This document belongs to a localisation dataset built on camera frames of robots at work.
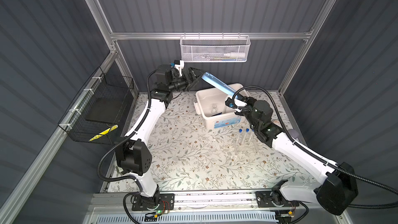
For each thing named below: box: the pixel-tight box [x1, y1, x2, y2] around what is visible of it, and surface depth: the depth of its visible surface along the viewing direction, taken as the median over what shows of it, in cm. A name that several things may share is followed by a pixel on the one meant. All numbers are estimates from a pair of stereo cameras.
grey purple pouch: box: [287, 128, 301, 139], surface depth 97 cm
